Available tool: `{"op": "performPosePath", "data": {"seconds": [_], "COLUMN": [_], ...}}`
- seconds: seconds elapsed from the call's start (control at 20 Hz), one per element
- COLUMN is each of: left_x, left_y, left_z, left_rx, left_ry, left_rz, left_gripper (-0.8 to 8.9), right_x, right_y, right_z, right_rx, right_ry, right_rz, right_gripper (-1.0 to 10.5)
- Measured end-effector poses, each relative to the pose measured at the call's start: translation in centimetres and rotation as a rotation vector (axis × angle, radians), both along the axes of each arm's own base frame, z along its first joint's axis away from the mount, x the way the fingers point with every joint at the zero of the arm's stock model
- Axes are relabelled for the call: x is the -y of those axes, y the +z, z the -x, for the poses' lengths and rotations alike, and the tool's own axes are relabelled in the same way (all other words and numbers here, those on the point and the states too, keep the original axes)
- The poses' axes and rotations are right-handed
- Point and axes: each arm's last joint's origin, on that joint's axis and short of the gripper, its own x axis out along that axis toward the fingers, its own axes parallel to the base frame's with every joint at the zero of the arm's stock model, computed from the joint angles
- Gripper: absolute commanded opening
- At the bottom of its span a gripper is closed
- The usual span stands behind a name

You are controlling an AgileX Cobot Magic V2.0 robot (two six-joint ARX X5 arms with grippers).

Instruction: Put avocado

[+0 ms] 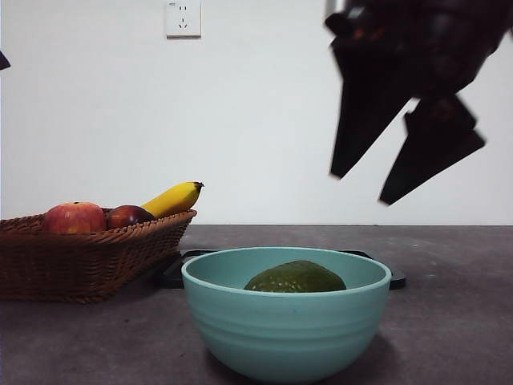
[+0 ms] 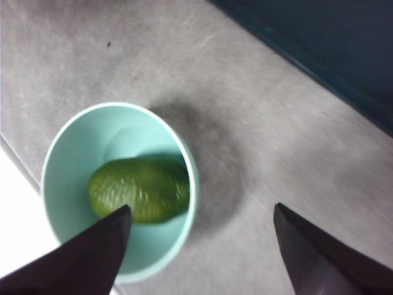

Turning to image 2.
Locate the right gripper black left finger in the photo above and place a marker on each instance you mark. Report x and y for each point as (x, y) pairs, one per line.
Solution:
(76, 264)

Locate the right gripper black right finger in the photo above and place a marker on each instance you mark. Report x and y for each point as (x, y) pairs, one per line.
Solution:
(322, 264)

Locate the green avocado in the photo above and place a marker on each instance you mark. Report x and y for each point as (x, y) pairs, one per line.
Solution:
(138, 187)

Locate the teal ribbed bowl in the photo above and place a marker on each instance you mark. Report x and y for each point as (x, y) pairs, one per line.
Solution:
(76, 144)

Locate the black rectangular tray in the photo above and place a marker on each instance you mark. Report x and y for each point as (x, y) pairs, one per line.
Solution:
(337, 40)

